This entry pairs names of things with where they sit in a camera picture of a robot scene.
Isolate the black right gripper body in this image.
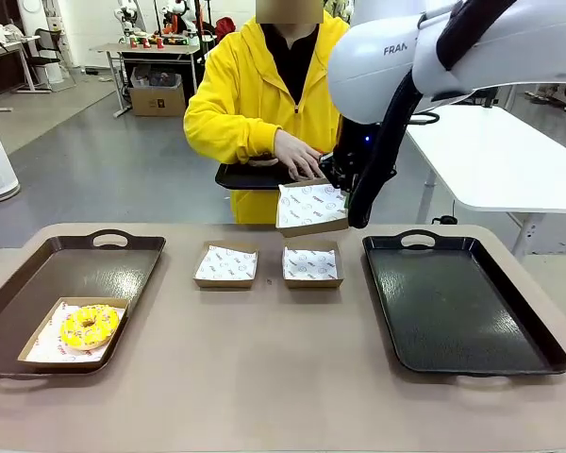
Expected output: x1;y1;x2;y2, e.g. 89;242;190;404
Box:
333;116;383;183

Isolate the kraft paper box with liner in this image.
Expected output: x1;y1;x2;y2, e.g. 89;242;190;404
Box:
275;177;350;239
281;240;345;290
17;296;131;370
191;240;259;290

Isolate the small black handheld tray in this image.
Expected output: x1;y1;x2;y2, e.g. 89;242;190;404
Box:
214;159;334;192

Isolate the yellow sprinkled donut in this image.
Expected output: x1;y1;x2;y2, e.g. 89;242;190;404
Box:
59;304;121;351

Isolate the person's right forearm yellow sleeve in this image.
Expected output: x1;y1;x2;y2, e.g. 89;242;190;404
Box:
233;123;289;158

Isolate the black plastic serving tray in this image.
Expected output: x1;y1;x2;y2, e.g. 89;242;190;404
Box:
361;228;566;378

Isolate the brown plastic serving tray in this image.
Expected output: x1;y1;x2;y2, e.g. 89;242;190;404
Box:
0;228;167;378

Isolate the person's right hand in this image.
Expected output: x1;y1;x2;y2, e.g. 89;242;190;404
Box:
273;129;329;183

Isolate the person in yellow hoodie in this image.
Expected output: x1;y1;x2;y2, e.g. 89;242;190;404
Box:
183;0;355;226

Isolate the large white table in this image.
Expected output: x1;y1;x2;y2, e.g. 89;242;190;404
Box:
403;104;566;259

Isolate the red bag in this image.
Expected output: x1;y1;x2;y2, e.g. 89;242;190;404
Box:
215;16;240;40

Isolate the cardboard box on floor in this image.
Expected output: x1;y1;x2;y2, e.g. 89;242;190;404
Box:
129;82;188;118

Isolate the grey table with toys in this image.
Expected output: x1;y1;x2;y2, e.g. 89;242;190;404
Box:
89;42;204;119

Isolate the black office chair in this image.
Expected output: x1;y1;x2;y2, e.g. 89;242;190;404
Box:
27;27;76;93

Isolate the white side desk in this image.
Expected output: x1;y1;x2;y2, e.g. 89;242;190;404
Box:
0;35;42;114

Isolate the black cable sleeve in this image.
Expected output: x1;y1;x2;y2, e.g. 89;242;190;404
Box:
347;0;520;230

